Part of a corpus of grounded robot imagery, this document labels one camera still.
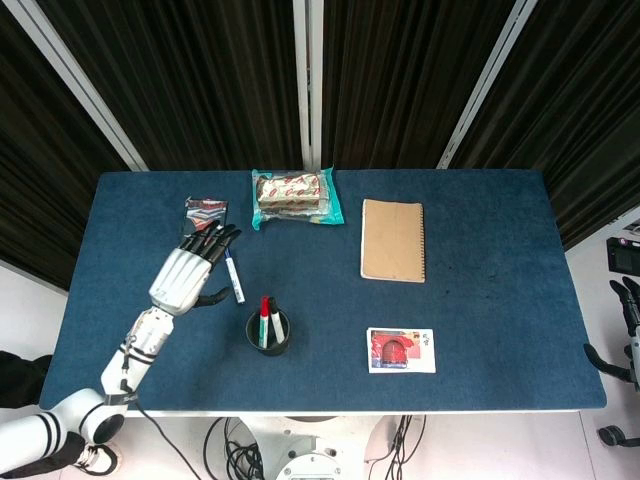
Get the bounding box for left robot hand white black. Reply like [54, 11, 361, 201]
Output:
[148, 223, 243, 316]

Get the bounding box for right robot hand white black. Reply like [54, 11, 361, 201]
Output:
[583, 276, 640, 393]

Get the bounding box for blue cap marker pen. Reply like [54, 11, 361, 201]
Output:
[223, 247, 247, 305]

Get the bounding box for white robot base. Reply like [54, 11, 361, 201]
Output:
[239, 414, 396, 480]

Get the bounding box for red cap marker pen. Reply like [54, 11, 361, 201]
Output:
[257, 296, 271, 349]

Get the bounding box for black cap marker pen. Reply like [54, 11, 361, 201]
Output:
[268, 297, 284, 346]

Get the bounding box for black mesh pen holder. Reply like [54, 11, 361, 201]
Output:
[245, 308, 292, 357]

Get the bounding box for black caster wheel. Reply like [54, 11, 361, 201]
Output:
[598, 424, 640, 448]

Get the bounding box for black electronic device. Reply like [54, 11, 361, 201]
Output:
[605, 236, 640, 275]

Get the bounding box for silver snack pack red prints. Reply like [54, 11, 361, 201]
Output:
[255, 172, 322, 215]

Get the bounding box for teal clear plastic package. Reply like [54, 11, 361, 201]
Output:
[250, 167, 346, 231]

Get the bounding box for blue table cloth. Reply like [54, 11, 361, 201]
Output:
[38, 169, 609, 414]

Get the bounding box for dark pleated curtain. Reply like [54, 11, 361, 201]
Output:
[449, 0, 640, 251]
[0, 4, 129, 291]
[37, 0, 304, 171]
[319, 0, 516, 170]

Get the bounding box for person black trousers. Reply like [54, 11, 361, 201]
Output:
[0, 350, 89, 480]

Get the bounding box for black white sneaker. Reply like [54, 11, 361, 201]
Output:
[73, 443, 120, 475]

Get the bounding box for brown spiral notebook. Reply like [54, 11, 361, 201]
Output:
[360, 198, 427, 284]

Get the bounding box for red door postcard booklet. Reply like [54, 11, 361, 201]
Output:
[366, 327, 437, 375]

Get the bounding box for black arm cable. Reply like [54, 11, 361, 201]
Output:
[119, 379, 206, 480]

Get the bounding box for black cable bundle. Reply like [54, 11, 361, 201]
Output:
[203, 415, 266, 480]
[364, 413, 429, 464]

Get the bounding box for white frame post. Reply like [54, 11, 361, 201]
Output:
[4, 0, 150, 173]
[436, 0, 544, 170]
[292, 0, 325, 171]

